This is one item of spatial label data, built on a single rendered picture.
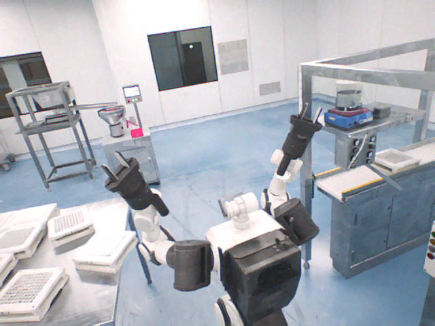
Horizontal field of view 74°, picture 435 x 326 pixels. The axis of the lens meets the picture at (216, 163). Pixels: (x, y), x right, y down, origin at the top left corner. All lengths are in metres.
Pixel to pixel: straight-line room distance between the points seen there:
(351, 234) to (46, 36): 6.12
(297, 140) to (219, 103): 5.93
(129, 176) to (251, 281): 0.48
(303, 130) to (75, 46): 5.92
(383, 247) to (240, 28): 5.54
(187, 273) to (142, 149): 3.14
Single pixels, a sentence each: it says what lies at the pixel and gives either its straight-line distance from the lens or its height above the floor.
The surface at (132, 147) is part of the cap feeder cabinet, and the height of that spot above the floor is 0.65.
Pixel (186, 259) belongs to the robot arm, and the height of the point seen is 1.24.
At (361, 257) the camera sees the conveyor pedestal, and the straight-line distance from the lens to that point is 2.59.
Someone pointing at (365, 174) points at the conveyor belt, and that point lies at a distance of 2.32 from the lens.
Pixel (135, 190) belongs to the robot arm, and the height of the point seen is 1.47.
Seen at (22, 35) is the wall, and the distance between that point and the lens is 6.88.
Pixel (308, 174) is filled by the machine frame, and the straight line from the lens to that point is 2.15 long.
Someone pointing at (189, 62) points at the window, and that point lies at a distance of 6.76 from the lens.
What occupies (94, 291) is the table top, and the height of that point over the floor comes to 0.86.
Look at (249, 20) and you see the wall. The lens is 7.14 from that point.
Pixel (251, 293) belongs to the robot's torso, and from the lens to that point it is 0.96.
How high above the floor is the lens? 1.89
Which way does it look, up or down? 24 degrees down
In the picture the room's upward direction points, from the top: 8 degrees counter-clockwise
